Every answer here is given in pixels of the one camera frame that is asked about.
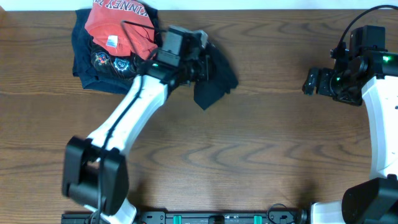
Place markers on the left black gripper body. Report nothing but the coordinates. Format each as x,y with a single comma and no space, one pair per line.
196,71

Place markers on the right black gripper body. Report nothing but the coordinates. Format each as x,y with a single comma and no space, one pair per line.
324,86

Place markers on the black t-shirt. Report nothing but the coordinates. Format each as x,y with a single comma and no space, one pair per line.
221,79

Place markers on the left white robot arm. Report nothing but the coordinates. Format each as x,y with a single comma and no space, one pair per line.
95,168

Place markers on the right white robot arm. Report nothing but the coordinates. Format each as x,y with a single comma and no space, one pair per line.
369,78

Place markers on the black patterned folded shirt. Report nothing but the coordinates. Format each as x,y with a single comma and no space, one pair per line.
124,68

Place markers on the orange folded t-shirt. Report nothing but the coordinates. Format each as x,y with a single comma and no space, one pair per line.
121,27

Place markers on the navy folded t-shirt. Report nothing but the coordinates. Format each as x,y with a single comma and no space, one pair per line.
82,43

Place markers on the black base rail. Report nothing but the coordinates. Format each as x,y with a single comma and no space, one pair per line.
276,214

